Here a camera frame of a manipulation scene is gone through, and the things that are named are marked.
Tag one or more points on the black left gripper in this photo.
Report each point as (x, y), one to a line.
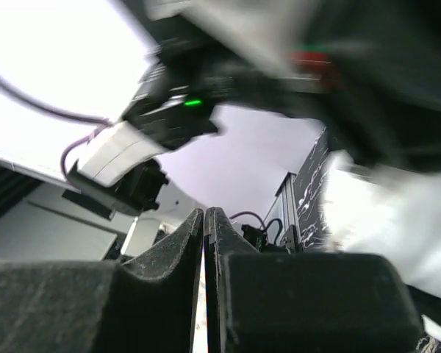
(369, 70)

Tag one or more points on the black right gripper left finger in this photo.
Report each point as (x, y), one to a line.
(147, 304)

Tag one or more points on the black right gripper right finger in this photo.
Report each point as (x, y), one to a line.
(311, 302)

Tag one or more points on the white pillow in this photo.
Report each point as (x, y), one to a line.
(386, 211)

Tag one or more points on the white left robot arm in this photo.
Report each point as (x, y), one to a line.
(117, 168)

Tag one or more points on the aluminium table frame rail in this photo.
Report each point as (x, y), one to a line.
(294, 220)

